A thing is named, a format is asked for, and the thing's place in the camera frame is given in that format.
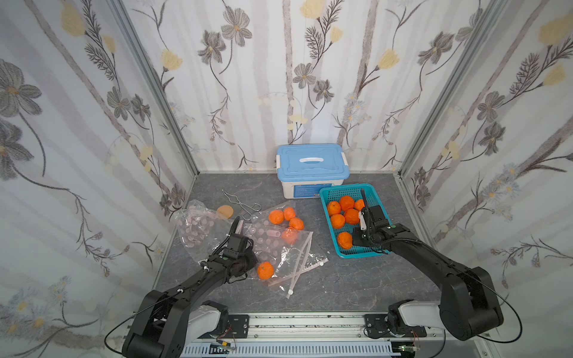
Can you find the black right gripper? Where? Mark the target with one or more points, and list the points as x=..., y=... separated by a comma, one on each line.
x=374, y=215

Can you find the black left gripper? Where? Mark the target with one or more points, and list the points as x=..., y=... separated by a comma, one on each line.
x=237, y=239

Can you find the clear zip-top bag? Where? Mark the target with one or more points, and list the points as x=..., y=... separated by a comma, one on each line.
x=290, y=262
x=201, y=229

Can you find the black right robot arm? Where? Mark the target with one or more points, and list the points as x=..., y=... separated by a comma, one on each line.
x=468, y=306

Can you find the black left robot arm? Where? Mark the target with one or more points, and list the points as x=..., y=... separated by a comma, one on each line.
x=160, y=325

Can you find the teal plastic basket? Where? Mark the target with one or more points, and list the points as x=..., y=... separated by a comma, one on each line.
x=359, y=191

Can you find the round cork coaster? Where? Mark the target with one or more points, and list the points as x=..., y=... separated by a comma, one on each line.
x=225, y=211

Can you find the blue lidded storage box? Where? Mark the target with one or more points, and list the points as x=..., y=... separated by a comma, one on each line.
x=305, y=169

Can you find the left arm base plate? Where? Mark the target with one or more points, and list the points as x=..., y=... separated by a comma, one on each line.
x=237, y=327

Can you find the aluminium mounting rail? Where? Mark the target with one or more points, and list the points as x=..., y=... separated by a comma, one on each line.
x=207, y=325

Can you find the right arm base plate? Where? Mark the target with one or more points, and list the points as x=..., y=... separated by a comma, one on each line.
x=377, y=327

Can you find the white slotted cable duct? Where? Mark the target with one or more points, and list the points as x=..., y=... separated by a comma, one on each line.
x=293, y=349

